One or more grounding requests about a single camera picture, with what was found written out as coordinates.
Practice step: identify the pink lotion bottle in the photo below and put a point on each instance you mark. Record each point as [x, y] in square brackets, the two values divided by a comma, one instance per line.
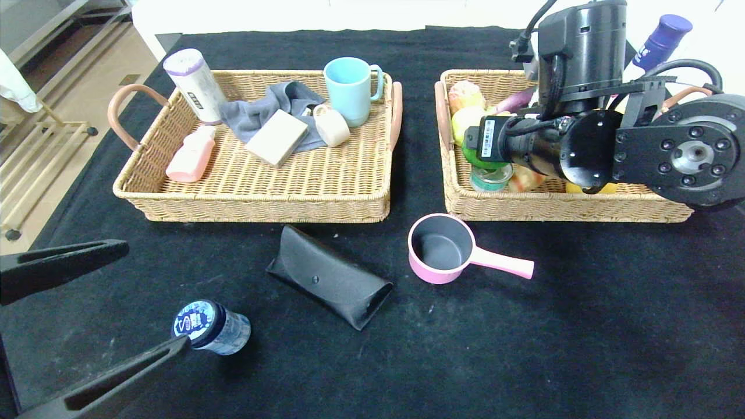
[191, 157]

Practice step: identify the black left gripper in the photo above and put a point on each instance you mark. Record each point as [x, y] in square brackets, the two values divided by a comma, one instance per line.
[4, 396]

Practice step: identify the wicker basket with food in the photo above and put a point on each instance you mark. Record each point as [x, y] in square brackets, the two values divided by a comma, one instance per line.
[495, 206]

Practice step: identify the black glasses case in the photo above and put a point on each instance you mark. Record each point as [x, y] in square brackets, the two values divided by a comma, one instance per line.
[326, 276]

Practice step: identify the pink bumpy fruit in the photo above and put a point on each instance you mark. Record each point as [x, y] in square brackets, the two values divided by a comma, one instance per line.
[464, 95]

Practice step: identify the pink saucepan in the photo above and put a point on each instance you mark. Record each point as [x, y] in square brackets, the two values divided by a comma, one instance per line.
[439, 244]

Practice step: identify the light blue mug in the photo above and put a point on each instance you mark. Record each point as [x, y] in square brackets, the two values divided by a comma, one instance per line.
[349, 95]

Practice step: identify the yellow-green apple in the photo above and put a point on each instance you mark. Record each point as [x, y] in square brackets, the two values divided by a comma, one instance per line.
[463, 122]

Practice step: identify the wicker basket with household items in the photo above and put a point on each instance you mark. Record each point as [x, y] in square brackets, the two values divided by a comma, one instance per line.
[302, 185]

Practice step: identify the beige soap box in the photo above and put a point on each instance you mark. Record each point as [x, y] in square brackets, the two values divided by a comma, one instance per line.
[276, 138]

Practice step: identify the yellow pear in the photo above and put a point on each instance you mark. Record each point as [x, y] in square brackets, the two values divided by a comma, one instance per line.
[576, 189]

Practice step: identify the striped croissant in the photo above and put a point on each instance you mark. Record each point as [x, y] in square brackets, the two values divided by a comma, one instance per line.
[527, 179]

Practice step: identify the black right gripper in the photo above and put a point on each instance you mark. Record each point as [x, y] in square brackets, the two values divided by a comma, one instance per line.
[486, 139]

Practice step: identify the gold metal rolling rack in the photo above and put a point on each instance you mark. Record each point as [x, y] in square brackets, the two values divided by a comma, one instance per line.
[35, 152]

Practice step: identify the tin can with green label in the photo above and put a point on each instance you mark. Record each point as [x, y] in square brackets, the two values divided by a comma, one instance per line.
[492, 181]

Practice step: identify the small cream cup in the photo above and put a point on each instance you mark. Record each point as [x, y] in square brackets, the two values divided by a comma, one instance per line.
[334, 128]

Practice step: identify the white bottle with blue cap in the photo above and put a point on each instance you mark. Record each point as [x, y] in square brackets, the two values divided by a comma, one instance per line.
[663, 38]

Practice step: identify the white counter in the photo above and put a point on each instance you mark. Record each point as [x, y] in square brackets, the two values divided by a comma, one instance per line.
[262, 17]

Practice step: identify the white hanging fabric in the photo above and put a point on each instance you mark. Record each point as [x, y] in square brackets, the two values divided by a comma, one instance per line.
[14, 87]

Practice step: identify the green lime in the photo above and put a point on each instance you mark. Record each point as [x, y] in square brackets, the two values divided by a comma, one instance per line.
[474, 158]

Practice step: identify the grey cloth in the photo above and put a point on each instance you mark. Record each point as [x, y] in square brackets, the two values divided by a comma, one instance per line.
[255, 112]

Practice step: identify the white tumbler with purple lid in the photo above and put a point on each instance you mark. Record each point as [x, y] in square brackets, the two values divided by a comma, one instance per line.
[197, 86]

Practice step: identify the purple eggplant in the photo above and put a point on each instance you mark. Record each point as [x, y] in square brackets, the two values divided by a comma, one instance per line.
[515, 102]

